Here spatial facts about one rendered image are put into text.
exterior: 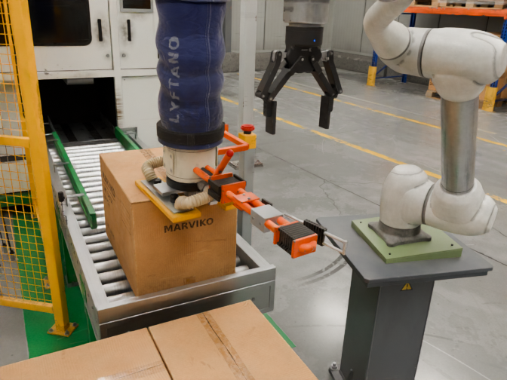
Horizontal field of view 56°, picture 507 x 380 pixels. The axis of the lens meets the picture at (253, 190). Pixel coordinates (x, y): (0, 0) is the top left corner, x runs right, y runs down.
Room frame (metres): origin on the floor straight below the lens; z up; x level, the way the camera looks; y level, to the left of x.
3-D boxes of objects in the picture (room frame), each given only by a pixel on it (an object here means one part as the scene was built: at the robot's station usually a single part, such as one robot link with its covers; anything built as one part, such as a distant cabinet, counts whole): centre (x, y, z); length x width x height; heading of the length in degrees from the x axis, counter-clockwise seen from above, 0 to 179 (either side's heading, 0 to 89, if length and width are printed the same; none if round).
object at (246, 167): (2.27, 0.04, 0.50); 0.07 x 0.07 x 1.00; 28
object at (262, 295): (1.53, 0.21, 0.47); 0.70 x 0.03 x 0.15; 118
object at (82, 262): (2.41, 1.05, 0.50); 2.31 x 0.05 x 0.19; 28
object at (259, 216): (1.19, -0.04, 1.05); 0.07 x 0.07 x 0.04; 34
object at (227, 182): (1.37, 0.08, 1.07); 0.10 x 0.08 x 0.06; 124
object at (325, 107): (1.04, -0.15, 1.38); 0.03 x 0.01 x 0.07; 28
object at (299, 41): (1.01, -0.09, 1.51); 0.08 x 0.07 x 0.09; 118
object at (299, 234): (1.08, -0.11, 1.05); 0.08 x 0.07 x 0.05; 34
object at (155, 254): (1.85, 0.37, 0.75); 0.60 x 0.40 x 0.40; 27
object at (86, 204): (2.75, 1.16, 0.60); 1.60 x 0.10 x 0.09; 28
